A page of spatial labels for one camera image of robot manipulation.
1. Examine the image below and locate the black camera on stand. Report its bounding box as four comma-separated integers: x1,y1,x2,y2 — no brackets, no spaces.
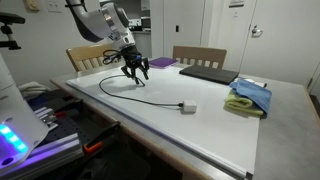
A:
0,12,25,50

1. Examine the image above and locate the right wooden chair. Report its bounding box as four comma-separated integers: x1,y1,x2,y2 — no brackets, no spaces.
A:
173,46,227,69

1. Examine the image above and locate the black orange clamp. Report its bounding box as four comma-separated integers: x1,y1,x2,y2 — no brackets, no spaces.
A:
83,121,120,154

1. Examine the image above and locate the black charger cable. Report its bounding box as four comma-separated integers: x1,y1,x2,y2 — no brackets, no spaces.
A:
98,74,184,108

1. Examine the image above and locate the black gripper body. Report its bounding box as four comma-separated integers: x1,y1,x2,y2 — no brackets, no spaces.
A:
121,45,142,75

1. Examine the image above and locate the white folded towel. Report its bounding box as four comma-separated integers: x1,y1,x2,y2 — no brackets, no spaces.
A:
18,81,50,97

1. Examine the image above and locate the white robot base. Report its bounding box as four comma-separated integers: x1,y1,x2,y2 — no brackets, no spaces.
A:
0,55,48,176

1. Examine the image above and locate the wooden chair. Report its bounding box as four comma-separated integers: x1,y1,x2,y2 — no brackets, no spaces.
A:
66,44,112,72
173,46,227,69

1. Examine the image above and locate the white whiteboard mat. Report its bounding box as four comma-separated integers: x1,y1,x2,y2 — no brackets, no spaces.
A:
66,66,259,178

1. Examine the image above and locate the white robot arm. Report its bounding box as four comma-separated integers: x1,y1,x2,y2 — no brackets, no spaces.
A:
65,0,149,84

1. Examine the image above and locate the yellow-green cloth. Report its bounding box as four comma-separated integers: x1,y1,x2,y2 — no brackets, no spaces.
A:
225,90,264,116

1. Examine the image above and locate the white door with handle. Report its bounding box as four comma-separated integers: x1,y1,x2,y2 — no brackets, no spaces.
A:
241,0,320,86

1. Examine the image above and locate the blue cloth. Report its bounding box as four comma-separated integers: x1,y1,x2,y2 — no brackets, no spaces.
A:
229,79,272,115

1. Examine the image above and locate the left wooden chair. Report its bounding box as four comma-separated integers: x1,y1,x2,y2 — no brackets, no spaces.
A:
66,44,112,72

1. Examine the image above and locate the white marker pen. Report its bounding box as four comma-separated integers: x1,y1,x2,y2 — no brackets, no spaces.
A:
234,78,267,88

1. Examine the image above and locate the purple notebook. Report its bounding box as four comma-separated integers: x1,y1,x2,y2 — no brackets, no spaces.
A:
149,57,177,69

